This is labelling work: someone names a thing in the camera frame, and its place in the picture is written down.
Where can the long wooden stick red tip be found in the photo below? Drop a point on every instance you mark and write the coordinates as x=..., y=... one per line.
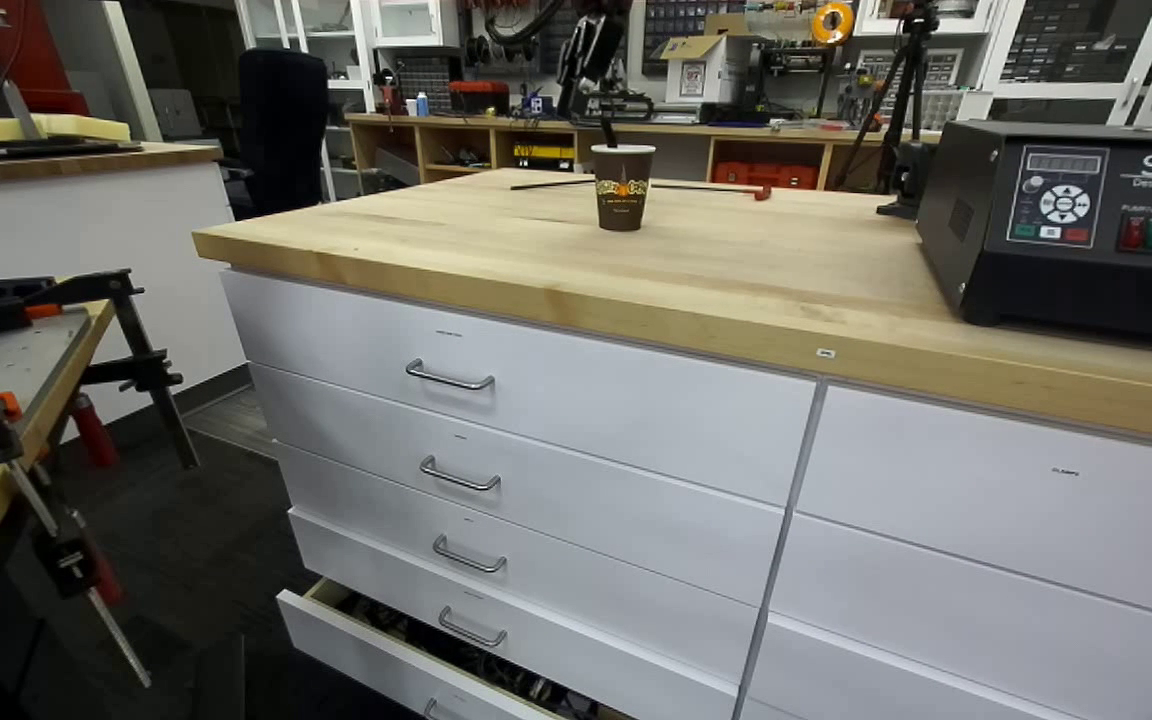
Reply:
x=657, y=186

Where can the white drawer cabinet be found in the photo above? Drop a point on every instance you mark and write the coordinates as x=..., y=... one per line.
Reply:
x=707, y=542

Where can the yellow tape roll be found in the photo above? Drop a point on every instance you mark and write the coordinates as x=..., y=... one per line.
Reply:
x=834, y=23

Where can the black control box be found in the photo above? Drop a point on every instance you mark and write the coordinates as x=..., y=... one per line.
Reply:
x=1042, y=226

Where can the red black bar clamp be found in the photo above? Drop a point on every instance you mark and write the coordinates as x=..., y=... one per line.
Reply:
x=62, y=542

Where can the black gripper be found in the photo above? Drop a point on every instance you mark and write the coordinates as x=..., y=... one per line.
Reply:
x=587, y=52

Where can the black tripod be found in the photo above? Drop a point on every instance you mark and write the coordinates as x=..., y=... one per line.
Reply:
x=907, y=156

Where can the black office chair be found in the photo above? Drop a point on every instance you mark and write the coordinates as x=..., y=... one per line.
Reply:
x=282, y=129

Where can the brown paper cup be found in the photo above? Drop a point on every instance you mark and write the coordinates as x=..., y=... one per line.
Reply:
x=623, y=195

